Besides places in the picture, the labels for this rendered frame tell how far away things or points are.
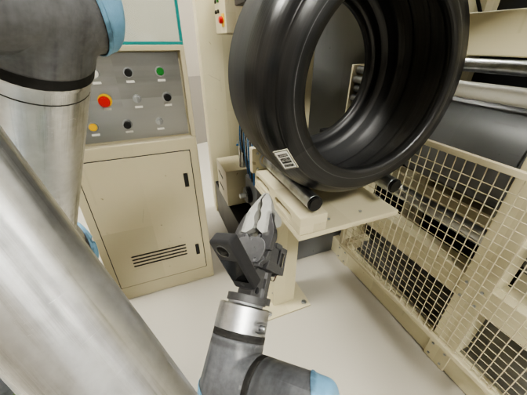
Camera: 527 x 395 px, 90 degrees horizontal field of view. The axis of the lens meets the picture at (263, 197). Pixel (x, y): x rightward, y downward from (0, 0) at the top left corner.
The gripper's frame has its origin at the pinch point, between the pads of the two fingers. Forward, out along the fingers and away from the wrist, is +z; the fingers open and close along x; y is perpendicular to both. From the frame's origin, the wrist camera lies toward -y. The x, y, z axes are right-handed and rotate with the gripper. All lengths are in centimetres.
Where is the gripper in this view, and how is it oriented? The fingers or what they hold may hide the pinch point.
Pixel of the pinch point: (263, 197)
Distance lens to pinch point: 53.7
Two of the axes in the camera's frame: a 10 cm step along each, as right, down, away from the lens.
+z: 2.1, -9.0, 3.9
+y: 5.4, 4.4, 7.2
